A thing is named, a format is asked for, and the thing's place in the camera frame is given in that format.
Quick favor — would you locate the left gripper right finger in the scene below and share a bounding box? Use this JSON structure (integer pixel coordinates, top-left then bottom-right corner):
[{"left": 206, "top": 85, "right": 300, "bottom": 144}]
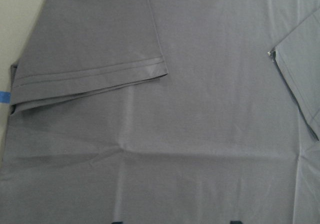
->
[{"left": 229, "top": 220, "right": 242, "bottom": 224}]

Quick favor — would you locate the brown t-shirt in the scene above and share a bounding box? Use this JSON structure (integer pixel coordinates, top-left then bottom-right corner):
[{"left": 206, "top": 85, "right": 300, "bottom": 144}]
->
[{"left": 0, "top": 0, "right": 320, "bottom": 224}]

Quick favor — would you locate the long blue tape line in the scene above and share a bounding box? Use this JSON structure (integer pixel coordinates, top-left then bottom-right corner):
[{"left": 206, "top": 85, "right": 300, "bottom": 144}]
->
[{"left": 0, "top": 91, "right": 11, "bottom": 104}]

